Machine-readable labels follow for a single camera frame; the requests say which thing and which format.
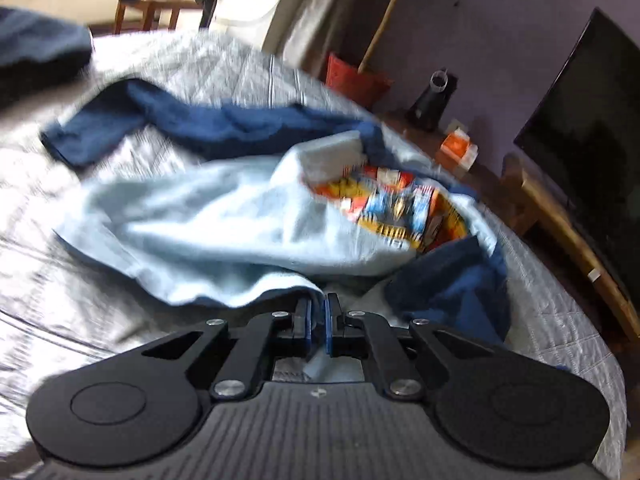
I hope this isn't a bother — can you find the blue raglan graphic shirt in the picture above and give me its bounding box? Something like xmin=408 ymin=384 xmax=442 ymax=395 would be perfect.
xmin=40 ymin=78 xmax=511 ymax=344

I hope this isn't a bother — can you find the orange white tissue box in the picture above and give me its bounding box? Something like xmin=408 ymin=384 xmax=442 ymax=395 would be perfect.
xmin=435 ymin=127 xmax=478 ymax=178

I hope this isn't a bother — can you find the wooden TV cabinet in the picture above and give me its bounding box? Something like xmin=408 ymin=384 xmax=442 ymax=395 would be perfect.
xmin=378 ymin=112 xmax=639 ymax=356

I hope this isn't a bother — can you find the black cylindrical speaker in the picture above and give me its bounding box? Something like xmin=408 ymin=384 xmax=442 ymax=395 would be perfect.
xmin=405 ymin=68 xmax=459 ymax=132

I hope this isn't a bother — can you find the red plant pot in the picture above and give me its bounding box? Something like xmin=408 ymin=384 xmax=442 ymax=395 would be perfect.
xmin=326 ymin=53 xmax=392 ymax=110

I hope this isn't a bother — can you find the silver quilted table cover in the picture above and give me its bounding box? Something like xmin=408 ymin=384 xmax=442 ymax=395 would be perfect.
xmin=0 ymin=29 xmax=629 ymax=480

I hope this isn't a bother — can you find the beige curtain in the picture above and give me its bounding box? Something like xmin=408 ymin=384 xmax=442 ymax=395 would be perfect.
xmin=212 ymin=0 xmax=356 ymax=79

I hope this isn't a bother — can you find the black flat screen television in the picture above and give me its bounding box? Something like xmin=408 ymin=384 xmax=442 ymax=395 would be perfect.
xmin=514 ymin=9 xmax=639 ymax=304

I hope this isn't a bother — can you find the plant trunk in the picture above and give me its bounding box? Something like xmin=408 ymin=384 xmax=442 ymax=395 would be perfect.
xmin=358 ymin=0 xmax=398 ymax=74

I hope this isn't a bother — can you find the wooden chair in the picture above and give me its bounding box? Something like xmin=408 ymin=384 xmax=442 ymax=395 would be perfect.
xmin=113 ymin=0 xmax=203 ymax=35

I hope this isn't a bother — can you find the dark navy folded garment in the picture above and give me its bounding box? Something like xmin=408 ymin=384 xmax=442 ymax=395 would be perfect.
xmin=1 ymin=6 xmax=93 ymax=110

